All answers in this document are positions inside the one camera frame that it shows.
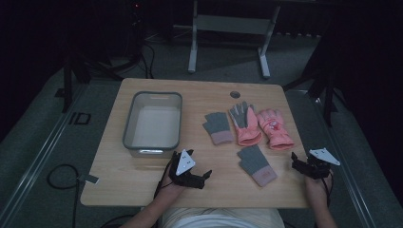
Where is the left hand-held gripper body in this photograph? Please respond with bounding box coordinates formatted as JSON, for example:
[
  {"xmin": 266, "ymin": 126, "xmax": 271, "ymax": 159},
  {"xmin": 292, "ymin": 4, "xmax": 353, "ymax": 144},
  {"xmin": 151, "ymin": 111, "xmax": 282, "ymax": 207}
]
[{"xmin": 168, "ymin": 149, "xmax": 206, "ymax": 190}]

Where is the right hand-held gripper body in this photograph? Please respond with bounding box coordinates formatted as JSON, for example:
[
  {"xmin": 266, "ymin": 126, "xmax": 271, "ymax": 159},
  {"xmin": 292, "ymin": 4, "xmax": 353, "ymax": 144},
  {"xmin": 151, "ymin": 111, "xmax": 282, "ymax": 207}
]
[{"xmin": 298, "ymin": 147, "xmax": 341, "ymax": 181}]

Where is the pink ski glove printed back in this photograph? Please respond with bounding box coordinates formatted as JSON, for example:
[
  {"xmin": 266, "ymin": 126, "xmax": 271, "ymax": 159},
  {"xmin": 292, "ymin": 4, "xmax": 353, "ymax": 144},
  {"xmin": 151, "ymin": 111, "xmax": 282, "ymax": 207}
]
[{"xmin": 257, "ymin": 108, "xmax": 296, "ymax": 151}]

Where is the grey knit glove pink cuff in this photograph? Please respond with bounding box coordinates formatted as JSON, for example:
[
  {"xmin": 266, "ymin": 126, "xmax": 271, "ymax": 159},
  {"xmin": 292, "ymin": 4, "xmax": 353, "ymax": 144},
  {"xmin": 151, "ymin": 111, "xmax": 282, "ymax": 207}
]
[
  {"xmin": 237, "ymin": 144, "xmax": 278, "ymax": 188},
  {"xmin": 201, "ymin": 111, "xmax": 236, "ymax": 146}
]

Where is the grey-rimmed translucent plastic bin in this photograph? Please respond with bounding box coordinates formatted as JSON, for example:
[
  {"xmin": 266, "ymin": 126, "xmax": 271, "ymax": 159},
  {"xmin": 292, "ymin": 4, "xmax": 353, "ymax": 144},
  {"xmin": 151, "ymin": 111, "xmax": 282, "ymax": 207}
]
[{"xmin": 122, "ymin": 90, "xmax": 183, "ymax": 159}]

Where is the pink ski glove grey palm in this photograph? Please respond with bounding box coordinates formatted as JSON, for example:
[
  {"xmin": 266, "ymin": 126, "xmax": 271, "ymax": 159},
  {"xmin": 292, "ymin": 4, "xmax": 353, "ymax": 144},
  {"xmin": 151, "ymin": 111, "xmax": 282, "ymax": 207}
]
[{"xmin": 228, "ymin": 101, "xmax": 263, "ymax": 147}]

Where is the person's right hand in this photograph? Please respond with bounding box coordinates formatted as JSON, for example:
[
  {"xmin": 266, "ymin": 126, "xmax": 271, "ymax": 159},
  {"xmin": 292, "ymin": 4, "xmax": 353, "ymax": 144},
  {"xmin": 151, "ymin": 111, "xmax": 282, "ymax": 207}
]
[{"xmin": 304, "ymin": 172, "xmax": 335, "ymax": 207}]

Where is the person's left hand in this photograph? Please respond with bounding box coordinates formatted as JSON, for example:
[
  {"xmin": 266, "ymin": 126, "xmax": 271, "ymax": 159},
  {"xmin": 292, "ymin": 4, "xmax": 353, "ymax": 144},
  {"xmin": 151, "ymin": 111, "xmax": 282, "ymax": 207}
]
[{"xmin": 157, "ymin": 176, "xmax": 188, "ymax": 201}]

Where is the person's white clothing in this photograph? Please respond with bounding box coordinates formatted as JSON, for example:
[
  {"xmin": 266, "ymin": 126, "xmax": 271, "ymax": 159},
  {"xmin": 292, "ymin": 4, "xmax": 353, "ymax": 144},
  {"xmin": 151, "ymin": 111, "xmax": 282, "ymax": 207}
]
[{"xmin": 157, "ymin": 207, "xmax": 286, "ymax": 228}]

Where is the black tripod stand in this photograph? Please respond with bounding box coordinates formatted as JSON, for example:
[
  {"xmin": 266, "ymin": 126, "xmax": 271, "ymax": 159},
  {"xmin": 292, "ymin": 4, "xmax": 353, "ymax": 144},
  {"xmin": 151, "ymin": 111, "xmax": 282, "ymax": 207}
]
[
  {"xmin": 54, "ymin": 0, "xmax": 156, "ymax": 114},
  {"xmin": 282, "ymin": 18, "xmax": 351, "ymax": 128}
]

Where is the small grey tag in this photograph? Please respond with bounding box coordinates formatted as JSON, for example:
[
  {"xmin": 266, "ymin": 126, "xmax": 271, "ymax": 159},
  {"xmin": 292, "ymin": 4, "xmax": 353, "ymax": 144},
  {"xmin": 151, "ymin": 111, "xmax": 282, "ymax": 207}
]
[{"xmin": 77, "ymin": 174, "xmax": 101, "ymax": 185}]

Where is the right hand-held gripper cable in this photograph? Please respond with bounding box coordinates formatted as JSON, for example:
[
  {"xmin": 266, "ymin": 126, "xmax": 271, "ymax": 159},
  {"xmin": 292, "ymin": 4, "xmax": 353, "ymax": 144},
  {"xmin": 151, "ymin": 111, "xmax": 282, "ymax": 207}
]
[{"xmin": 321, "ymin": 170, "xmax": 335, "ymax": 207}]

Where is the hand-held gripper cable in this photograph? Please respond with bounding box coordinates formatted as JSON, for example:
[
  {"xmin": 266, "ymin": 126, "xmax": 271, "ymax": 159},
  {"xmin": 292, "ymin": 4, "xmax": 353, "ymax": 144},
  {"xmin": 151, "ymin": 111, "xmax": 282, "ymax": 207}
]
[
  {"xmin": 153, "ymin": 161, "xmax": 175, "ymax": 200},
  {"xmin": 321, "ymin": 170, "xmax": 335, "ymax": 207}
]

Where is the left hand-held gripper cable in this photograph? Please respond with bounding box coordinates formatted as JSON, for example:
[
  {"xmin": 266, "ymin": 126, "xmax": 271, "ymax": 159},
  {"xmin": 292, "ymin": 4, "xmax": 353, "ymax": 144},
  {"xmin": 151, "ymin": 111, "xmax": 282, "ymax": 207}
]
[{"xmin": 153, "ymin": 161, "xmax": 175, "ymax": 200}]

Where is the metal floor rail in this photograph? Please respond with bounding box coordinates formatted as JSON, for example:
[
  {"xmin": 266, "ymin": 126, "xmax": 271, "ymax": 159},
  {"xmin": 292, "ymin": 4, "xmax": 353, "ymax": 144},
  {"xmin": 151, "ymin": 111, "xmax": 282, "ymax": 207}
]
[
  {"xmin": 0, "ymin": 83, "xmax": 90, "ymax": 228},
  {"xmin": 286, "ymin": 88, "xmax": 379, "ymax": 228}
]

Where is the black floor cable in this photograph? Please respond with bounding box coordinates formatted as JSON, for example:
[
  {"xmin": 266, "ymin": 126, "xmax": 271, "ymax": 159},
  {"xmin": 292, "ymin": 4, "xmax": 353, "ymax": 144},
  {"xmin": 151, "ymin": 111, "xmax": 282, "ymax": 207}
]
[{"xmin": 47, "ymin": 163, "xmax": 81, "ymax": 228}]

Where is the grey metal desk frame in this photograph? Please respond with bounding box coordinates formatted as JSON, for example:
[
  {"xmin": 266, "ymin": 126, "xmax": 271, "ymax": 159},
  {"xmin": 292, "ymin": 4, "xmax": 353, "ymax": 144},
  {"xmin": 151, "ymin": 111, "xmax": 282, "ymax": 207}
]
[{"xmin": 187, "ymin": 0, "xmax": 282, "ymax": 80}]

